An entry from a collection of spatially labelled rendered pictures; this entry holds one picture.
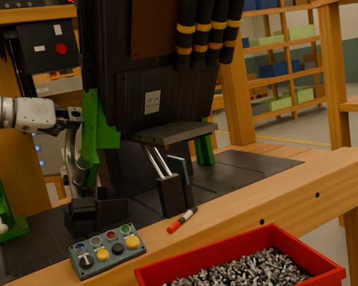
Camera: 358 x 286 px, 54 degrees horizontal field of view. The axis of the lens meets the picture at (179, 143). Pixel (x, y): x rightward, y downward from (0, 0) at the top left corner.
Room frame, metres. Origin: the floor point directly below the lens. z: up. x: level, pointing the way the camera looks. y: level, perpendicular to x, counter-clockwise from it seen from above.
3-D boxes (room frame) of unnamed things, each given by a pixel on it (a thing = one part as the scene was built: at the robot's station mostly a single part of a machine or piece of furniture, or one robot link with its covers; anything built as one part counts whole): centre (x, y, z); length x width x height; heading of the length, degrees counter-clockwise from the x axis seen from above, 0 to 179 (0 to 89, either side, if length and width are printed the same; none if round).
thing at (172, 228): (0.85, 0.03, 0.91); 0.13 x 0.02 x 0.02; 146
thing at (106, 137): (0.99, 0.21, 1.17); 0.13 x 0.12 x 0.20; 118
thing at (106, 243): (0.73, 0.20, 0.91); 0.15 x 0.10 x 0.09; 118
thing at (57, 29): (1.21, 0.37, 1.42); 0.17 x 0.12 x 0.15; 118
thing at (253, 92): (10.93, -2.30, 0.37); 1.20 x 0.81 x 0.74; 118
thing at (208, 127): (1.03, 0.06, 1.11); 0.39 x 0.16 x 0.03; 28
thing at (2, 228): (0.94, 0.53, 0.96); 0.06 x 0.03 x 0.06; 28
